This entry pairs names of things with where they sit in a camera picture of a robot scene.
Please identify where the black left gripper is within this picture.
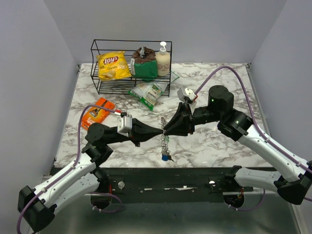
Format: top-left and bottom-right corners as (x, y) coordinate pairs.
(104, 118), (163, 147)

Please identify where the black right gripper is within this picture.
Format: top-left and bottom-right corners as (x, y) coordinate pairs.
(163, 102), (222, 137)

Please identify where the metal disc keyring organizer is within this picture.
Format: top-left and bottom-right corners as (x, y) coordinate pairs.
(160, 117), (170, 155)

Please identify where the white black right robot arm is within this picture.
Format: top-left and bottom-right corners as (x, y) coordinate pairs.
(164, 85), (312, 205)

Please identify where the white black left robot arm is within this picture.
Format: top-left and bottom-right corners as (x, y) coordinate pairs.
(17, 116), (163, 233)

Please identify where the blue key tag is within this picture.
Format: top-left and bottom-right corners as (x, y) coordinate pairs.
(161, 154), (174, 161)

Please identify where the green white snack pouch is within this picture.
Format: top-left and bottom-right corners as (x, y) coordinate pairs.
(128, 82), (168, 111)

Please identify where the green white card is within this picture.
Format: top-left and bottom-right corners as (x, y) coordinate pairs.
(170, 71), (180, 82)

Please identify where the orange razor box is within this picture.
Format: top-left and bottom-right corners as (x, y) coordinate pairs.
(81, 97), (115, 130)

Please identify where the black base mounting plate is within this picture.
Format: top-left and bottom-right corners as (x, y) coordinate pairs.
(50, 167), (285, 204)

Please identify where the cream soap pump bottle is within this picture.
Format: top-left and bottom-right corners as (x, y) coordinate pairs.
(156, 41), (171, 77)

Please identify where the green brown coffee bag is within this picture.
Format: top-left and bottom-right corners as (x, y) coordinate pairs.
(130, 46), (157, 80)

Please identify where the yellow Lays chips bag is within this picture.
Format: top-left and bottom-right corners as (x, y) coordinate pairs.
(96, 51), (131, 81)

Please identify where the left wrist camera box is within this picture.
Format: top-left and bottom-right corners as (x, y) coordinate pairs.
(114, 110), (133, 137)

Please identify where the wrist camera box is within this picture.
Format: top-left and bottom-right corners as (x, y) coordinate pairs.
(177, 87), (198, 107)
(114, 110), (133, 137)

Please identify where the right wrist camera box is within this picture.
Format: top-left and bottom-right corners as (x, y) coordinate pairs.
(177, 87), (198, 107)

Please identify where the black wire shelf rack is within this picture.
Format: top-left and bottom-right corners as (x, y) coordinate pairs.
(90, 39), (172, 97)

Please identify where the aluminium frame rail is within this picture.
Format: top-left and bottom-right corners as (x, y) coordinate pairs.
(39, 173), (298, 196)

